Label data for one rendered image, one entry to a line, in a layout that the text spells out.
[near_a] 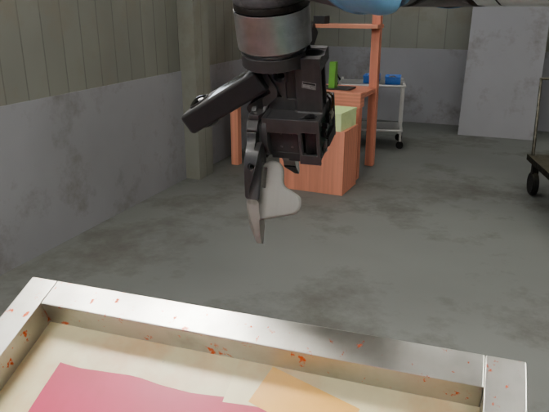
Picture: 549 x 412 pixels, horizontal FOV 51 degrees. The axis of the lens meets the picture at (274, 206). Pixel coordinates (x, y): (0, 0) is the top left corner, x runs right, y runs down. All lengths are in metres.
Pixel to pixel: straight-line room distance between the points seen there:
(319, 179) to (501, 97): 3.69
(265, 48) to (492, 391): 0.39
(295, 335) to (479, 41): 8.12
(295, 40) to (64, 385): 0.45
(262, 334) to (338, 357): 0.09
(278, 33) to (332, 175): 4.98
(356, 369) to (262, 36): 0.34
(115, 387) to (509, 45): 8.19
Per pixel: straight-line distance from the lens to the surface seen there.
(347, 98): 5.93
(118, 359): 0.71
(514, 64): 8.60
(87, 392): 0.70
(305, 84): 0.60
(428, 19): 9.15
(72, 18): 4.71
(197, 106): 0.65
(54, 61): 4.54
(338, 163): 5.48
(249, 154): 0.61
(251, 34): 0.57
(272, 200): 0.63
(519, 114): 8.54
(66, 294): 0.76
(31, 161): 4.38
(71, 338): 0.76
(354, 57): 9.37
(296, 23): 0.57
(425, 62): 9.17
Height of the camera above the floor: 1.72
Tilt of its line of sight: 19 degrees down
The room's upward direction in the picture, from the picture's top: straight up
